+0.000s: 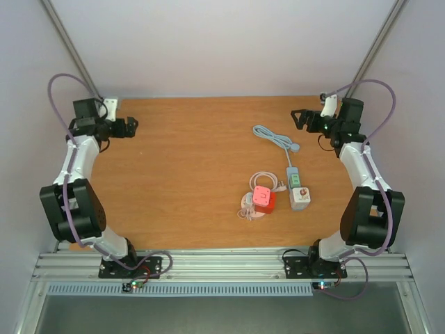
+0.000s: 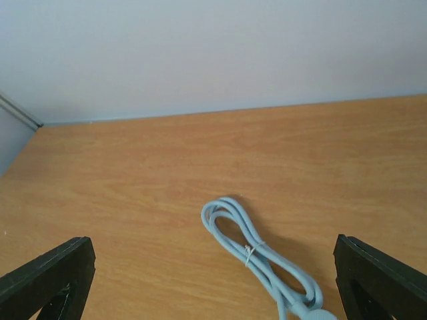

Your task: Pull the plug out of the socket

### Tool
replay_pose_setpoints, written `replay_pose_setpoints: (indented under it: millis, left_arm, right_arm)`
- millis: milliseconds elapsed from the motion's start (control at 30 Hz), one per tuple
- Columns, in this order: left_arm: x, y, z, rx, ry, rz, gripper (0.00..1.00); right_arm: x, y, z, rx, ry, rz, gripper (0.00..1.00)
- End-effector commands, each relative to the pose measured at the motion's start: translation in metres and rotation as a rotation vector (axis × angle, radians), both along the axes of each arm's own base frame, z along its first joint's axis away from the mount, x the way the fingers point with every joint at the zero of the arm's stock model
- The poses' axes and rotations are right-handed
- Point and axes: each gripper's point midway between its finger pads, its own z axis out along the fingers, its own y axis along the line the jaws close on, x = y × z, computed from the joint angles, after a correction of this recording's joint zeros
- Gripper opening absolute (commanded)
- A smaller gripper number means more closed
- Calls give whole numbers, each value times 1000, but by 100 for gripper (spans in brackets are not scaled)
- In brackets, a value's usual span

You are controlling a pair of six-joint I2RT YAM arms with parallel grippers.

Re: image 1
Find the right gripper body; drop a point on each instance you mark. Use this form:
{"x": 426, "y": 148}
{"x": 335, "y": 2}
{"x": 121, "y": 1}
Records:
{"x": 313, "y": 128}

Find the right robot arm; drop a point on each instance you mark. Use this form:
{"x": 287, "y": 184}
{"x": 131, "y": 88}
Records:
{"x": 370, "y": 221}

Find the grey power strip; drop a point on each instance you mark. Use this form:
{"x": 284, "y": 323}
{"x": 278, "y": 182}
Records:
{"x": 289, "y": 171}

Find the controller board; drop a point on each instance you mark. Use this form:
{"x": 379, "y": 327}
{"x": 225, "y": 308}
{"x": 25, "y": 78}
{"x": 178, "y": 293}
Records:
{"x": 132, "y": 286}
{"x": 323, "y": 285}

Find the left controller board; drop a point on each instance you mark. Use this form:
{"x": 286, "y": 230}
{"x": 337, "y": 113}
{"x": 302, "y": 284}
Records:
{"x": 132, "y": 286}

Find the pink square plug adapter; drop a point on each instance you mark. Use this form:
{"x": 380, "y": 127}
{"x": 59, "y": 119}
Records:
{"x": 261, "y": 196}

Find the right controller board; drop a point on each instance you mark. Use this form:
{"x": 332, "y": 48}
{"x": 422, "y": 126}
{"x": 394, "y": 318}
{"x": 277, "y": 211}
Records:
{"x": 323, "y": 285}

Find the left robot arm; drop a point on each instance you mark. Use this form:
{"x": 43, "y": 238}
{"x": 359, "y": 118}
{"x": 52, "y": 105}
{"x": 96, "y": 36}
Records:
{"x": 73, "y": 210}

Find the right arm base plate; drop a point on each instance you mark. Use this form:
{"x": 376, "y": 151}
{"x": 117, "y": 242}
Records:
{"x": 300, "y": 264}

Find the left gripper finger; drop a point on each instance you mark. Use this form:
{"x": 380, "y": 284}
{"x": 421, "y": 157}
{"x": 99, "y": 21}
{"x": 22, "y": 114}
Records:
{"x": 132, "y": 122}
{"x": 130, "y": 133}

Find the white cube charger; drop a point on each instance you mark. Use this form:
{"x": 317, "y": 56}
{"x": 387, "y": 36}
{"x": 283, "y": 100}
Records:
{"x": 300, "y": 198}

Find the round pink power socket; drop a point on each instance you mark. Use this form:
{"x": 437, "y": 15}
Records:
{"x": 248, "y": 213}

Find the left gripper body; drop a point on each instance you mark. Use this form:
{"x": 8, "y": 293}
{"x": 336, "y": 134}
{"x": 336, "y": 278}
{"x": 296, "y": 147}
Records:
{"x": 118, "y": 132}

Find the blue slotted cable duct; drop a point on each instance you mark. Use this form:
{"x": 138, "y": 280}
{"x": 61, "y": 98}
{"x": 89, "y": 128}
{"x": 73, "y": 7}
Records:
{"x": 160, "y": 290}

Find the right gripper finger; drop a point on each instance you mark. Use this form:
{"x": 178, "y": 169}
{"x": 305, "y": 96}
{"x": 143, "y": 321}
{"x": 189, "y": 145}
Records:
{"x": 300, "y": 122}
{"x": 301, "y": 113}

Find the aluminium rail frame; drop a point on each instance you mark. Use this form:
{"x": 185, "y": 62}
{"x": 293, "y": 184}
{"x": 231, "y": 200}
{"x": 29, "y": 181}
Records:
{"x": 211, "y": 265}

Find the orange cube socket adapter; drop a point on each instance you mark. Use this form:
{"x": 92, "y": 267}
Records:
{"x": 266, "y": 208}

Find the green plug adapter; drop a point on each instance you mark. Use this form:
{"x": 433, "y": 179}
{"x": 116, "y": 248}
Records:
{"x": 294, "y": 180}

